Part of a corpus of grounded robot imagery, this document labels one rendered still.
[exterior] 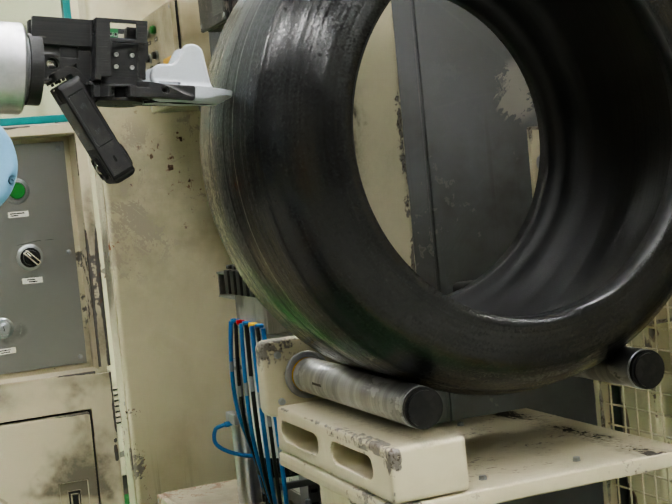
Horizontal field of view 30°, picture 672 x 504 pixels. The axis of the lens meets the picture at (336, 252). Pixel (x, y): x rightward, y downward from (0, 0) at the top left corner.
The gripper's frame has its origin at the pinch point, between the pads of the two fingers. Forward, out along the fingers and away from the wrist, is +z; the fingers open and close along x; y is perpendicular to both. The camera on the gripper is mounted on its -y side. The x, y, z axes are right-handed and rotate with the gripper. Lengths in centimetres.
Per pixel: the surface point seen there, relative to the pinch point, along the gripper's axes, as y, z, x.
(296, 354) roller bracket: -29.3, 17.6, 23.8
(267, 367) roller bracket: -30.9, 13.8, 24.1
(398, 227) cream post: -12.8, 33.1, 26.7
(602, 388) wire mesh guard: -36, 66, 28
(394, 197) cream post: -8.8, 32.5, 26.7
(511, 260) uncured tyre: -17.1, 44.2, 15.7
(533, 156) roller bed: -2, 61, 38
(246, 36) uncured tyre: 6.7, 2.5, -1.2
